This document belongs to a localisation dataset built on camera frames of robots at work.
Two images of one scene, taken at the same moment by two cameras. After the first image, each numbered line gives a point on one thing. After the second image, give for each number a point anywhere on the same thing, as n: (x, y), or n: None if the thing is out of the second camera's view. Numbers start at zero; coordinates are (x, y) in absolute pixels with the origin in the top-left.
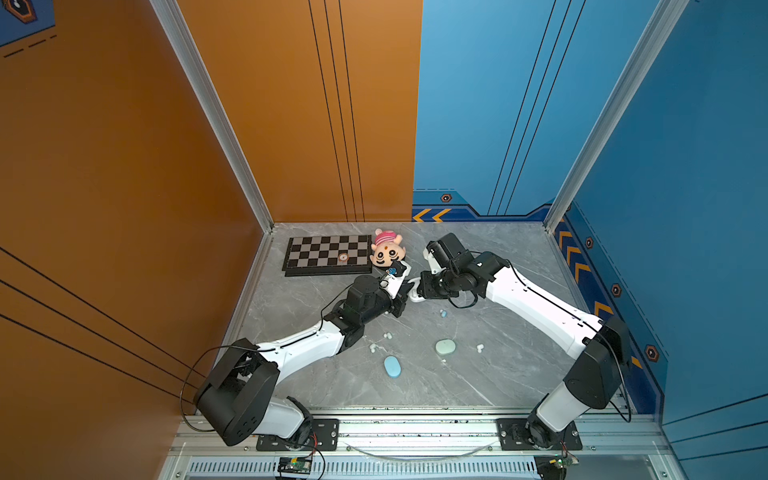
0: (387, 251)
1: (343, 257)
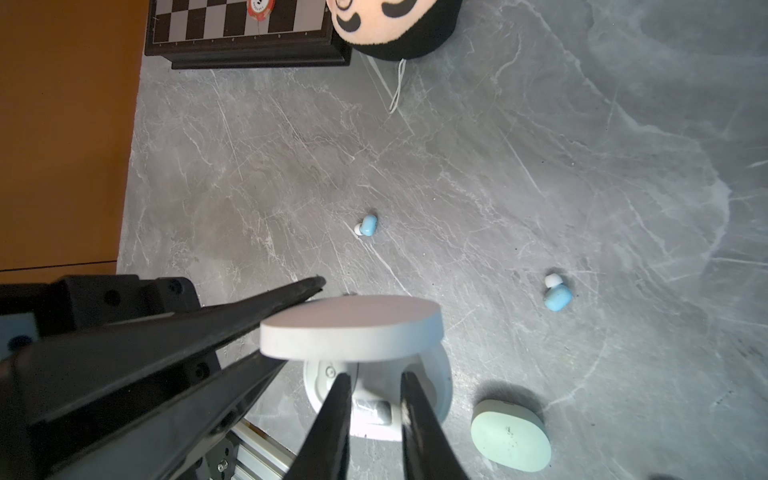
0: (396, 30)
1: (260, 10)
